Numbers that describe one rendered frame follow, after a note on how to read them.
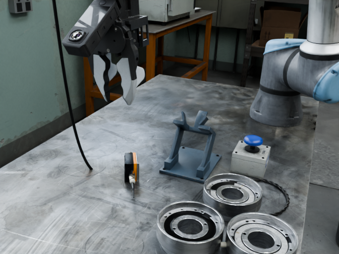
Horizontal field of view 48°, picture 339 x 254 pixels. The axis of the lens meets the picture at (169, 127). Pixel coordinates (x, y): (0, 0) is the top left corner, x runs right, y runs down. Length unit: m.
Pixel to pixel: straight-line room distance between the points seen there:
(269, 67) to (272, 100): 0.09
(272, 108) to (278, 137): 0.10
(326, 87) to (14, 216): 0.71
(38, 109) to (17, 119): 0.20
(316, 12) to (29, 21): 1.97
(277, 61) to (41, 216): 0.70
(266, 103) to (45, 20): 1.91
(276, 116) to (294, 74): 0.14
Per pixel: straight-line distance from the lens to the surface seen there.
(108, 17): 0.64
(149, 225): 0.65
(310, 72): 0.97
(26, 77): 2.61
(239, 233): 0.61
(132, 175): 0.74
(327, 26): 0.94
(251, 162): 0.80
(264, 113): 1.09
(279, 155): 0.93
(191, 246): 0.57
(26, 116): 2.66
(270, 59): 1.07
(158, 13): 2.83
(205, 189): 0.68
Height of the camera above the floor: 1.21
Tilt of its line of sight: 24 degrees down
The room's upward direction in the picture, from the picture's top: 3 degrees clockwise
